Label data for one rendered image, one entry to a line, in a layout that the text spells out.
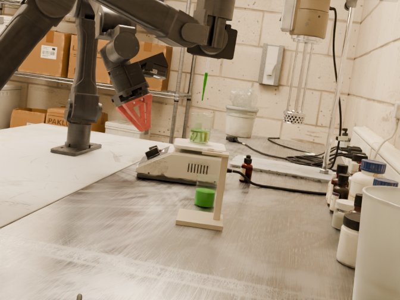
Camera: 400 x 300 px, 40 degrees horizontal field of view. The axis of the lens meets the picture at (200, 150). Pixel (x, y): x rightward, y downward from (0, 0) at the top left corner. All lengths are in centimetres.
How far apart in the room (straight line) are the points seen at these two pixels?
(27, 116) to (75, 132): 225
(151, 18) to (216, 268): 49
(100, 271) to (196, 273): 12
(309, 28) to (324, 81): 208
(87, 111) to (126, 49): 34
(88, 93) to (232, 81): 228
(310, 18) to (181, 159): 59
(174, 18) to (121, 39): 18
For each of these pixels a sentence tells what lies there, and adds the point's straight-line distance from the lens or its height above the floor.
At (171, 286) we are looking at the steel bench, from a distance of 69.
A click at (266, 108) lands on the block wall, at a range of 368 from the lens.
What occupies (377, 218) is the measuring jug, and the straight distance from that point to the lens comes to 63.
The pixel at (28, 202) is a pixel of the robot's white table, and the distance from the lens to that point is 99.
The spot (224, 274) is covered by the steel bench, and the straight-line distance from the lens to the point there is 75.
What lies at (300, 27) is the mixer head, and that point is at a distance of 161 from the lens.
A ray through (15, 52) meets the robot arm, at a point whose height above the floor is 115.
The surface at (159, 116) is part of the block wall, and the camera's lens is 379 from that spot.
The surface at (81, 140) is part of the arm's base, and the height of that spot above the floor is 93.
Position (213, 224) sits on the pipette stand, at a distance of 94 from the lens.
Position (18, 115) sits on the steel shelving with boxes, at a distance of 378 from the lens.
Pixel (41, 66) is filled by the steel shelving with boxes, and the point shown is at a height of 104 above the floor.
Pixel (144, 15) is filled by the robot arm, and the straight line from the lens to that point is 104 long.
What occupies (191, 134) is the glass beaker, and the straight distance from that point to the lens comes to 129.
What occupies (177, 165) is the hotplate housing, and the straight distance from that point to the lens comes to 125.
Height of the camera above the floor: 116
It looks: 8 degrees down
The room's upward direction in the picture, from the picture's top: 8 degrees clockwise
